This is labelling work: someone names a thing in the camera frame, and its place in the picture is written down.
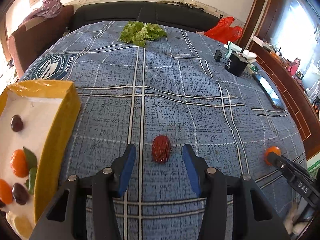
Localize small black box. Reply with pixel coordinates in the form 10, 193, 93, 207
214, 50, 222, 62

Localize beige round corn cake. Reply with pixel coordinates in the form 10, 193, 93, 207
5, 211, 33, 239

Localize wooden side cabinet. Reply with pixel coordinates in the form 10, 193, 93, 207
249, 41, 320, 159

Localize large orange tangerine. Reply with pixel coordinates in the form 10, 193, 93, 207
0, 179, 13, 205

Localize dark plum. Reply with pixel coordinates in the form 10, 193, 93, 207
10, 114, 24, 132
12, 183, 29, 205

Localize purple cloth on armchair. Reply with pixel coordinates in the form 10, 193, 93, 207
20, 0, 62, 26

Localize brown armchair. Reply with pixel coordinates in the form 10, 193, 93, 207
8, 5, 74, 77

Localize blue plaid tablecloth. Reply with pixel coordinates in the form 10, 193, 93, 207
22, 21, 306, 239

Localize black smartphone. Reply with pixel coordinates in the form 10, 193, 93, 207
252, 74, 285, 110

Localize yellow-rimmed white cardboard tray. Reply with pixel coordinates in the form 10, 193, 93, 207
1, 80, 81, 239

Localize black cup with items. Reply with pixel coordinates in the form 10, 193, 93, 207
224, 41, 257, 77

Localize white gloved right hand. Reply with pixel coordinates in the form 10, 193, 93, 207
284, 200, 313, 236

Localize orange tangerine with leaf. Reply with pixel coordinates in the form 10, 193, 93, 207
10, 146, 37, 195

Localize green lettuce bunch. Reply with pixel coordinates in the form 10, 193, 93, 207
119, 21, 167, 47

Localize small tangerine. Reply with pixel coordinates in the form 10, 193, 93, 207
264, 146, 282, 166

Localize red plastic bag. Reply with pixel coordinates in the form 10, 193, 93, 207
204, 17, 243, 44

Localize red jujube date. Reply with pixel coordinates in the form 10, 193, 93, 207
151, 135, 171, 164

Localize black sofa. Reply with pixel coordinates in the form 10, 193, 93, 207
70, 1, 220, 33

